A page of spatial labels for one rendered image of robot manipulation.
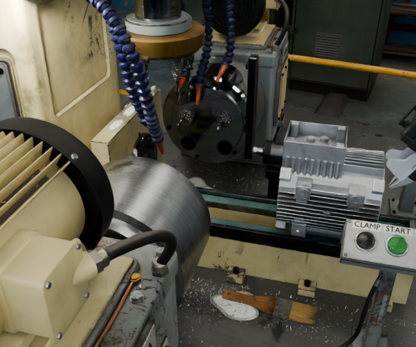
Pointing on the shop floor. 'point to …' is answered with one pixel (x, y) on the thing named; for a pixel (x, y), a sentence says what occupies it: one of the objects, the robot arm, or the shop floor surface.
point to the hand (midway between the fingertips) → (397, 184)
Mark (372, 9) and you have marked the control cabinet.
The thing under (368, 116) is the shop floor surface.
